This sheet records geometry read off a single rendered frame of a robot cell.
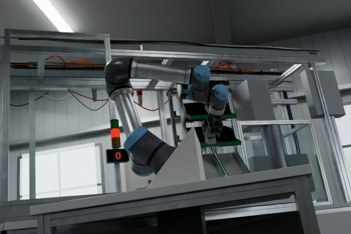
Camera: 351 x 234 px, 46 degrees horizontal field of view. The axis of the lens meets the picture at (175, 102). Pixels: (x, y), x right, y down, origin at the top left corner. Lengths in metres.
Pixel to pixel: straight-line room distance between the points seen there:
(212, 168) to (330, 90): 1.72
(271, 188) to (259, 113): 2.12
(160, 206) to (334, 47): 5.75
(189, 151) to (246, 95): 2.07
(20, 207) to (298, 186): 1.18
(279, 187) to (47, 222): 0.74
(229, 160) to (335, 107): 1.50
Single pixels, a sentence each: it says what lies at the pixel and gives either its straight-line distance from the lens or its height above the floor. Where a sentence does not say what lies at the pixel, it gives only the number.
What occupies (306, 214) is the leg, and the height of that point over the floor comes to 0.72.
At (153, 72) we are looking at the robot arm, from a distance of 1.85.
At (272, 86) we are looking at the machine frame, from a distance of 4.10.
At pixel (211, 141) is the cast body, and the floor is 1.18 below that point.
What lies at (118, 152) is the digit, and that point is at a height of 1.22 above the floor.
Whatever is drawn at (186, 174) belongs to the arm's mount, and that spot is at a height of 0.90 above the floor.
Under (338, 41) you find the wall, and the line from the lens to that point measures 6.92.
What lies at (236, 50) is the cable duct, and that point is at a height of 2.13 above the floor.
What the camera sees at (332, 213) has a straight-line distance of 3.34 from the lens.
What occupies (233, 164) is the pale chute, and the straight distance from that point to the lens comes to 2.44.
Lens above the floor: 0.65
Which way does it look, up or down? 20 degrees up
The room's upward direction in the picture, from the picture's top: 8 degrees counter-clockwise
